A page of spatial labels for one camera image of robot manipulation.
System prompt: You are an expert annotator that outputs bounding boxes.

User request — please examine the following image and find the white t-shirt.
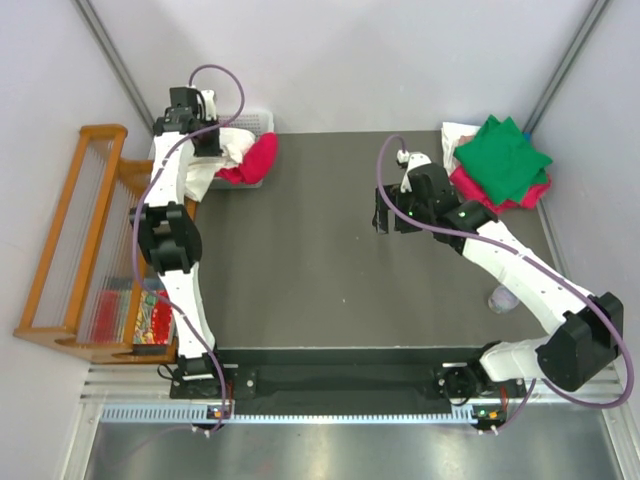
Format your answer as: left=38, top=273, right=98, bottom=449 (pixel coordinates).
left=185, top=127, right=257, bottom=202
left=441, top=122, right=480, bottom=179

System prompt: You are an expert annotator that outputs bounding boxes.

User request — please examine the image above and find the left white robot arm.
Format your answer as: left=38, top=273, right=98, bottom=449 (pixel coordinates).
left=129, top=86, right=227, bottom=397

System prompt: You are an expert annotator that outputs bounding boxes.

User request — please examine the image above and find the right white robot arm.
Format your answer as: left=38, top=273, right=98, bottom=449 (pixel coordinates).
left=373, top=151, right=627, bottom=396

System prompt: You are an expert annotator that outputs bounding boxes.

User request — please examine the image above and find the folded pink t-shirt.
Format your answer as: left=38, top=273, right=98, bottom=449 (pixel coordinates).
left=449, top=166, right=552, bottom=215

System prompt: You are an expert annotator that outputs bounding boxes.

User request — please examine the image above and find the folded white t-shirt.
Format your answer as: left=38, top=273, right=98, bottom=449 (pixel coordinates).
left=441, top=122, right=480, bottom=179

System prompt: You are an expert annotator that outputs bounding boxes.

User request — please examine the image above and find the folded green t-shirt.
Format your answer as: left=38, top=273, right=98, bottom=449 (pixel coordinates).
left=453, top=115, right=552, bottom=206

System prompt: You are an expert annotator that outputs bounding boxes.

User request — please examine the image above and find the white plastic laundry basket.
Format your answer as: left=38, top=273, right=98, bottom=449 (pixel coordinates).
left=209, top=109, right=275, bottom=191

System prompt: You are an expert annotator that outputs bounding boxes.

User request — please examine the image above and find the pink t-shirt in basket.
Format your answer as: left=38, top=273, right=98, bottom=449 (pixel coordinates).
left=214, top=132, right=279, bottom=185

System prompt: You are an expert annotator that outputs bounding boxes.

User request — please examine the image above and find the clear plastic cup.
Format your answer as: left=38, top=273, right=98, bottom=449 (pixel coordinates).
left=488, top=285, right=520, bottom=314

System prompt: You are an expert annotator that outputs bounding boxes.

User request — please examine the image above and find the wooden rack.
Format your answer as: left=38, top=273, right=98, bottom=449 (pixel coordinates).
left=14, top=124, right=177, bottom=364

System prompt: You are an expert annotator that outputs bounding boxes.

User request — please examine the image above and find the colourful book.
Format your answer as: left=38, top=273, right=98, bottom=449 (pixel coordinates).
left=133, top=290, right=174, bottom=346

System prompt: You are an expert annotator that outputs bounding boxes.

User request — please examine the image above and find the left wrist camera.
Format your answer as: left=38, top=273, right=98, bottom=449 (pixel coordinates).
left=197, top=89, right=218, bottom=121

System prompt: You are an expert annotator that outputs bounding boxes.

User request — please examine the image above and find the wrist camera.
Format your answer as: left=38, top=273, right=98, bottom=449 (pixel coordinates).
left=197, top=89, right=218, bottom=121
left=396, top=149, right=432, bottom=193

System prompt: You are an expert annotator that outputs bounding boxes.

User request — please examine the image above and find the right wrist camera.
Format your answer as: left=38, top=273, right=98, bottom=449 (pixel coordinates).
left=396, top=149, right=432, bottom=193

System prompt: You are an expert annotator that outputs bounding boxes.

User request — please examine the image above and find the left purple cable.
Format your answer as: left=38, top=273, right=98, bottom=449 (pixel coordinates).
left=132, top=63, right=246, bottom=436

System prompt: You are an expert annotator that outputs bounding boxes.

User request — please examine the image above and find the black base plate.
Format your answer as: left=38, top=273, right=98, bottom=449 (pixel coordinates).
left=164, top=347, right=525, bottom=414

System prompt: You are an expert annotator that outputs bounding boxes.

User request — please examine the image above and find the white slotted cable duct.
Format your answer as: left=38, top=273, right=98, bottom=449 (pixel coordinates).
left=100, top=403, right=501, bottom=425

